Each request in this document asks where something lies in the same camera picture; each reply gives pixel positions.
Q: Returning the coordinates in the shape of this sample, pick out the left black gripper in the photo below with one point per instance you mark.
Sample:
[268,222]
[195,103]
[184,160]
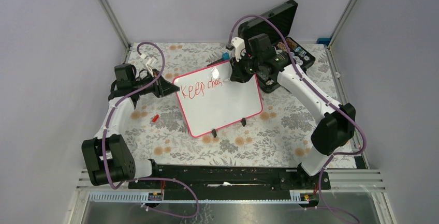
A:
[163,88]

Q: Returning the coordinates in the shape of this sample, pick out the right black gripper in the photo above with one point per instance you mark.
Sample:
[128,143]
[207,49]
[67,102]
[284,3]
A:
[238,75]

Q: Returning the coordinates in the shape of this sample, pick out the red marker cap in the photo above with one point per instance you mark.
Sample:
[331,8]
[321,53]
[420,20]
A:
[155,118]

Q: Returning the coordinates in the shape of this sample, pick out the pink framed whiteboard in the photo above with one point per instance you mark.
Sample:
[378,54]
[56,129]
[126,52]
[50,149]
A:
[208,103]

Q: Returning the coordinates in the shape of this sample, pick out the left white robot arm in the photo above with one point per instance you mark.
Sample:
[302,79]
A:
[107,156]

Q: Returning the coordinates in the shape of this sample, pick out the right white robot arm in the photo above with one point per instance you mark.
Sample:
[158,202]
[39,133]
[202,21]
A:
[335,121]

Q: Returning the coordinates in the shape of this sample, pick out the blue building brick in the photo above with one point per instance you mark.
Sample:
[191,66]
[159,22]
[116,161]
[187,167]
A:
[225,56]

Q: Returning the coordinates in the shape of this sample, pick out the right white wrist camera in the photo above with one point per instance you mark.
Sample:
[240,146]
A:
[235,48]

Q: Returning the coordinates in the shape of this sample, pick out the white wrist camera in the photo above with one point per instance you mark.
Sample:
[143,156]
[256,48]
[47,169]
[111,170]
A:
[148,63]
[235,48]

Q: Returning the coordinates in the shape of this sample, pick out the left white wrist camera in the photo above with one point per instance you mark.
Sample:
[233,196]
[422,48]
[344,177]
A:
[148,63]

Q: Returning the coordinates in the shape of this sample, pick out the blue object behind frame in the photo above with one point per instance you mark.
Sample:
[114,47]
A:
[324,41]

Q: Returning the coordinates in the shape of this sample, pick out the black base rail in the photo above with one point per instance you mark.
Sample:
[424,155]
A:
[230,183]

